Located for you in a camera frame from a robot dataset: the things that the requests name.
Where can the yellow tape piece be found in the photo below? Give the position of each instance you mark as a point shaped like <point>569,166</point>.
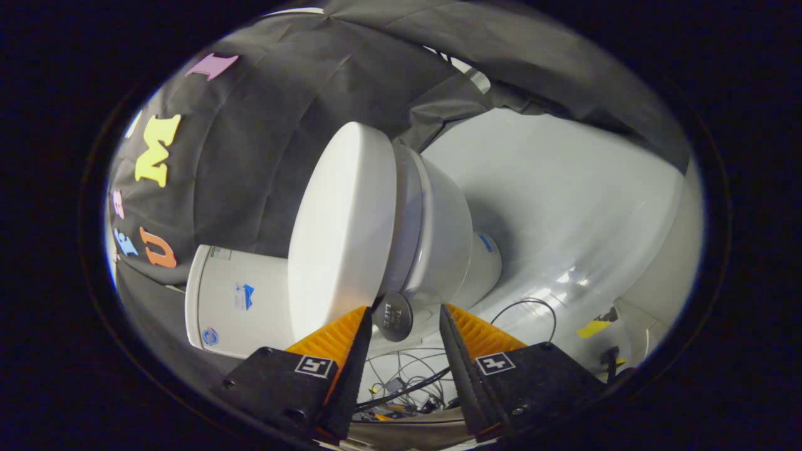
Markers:
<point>592,328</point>

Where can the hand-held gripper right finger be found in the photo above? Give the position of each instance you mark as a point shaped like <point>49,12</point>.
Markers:
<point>463,376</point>

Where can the white toilet tank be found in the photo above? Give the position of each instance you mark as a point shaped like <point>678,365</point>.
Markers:
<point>232,300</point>

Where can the white toilet bowl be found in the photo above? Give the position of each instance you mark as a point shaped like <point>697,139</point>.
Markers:
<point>445,232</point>

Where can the black backdrop cloth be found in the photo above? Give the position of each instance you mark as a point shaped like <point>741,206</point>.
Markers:
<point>263,125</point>

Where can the white toilet lid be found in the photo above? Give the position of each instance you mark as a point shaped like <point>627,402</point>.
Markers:
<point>341,232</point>

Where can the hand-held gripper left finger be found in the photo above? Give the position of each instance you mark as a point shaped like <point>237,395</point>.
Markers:
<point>351,376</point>

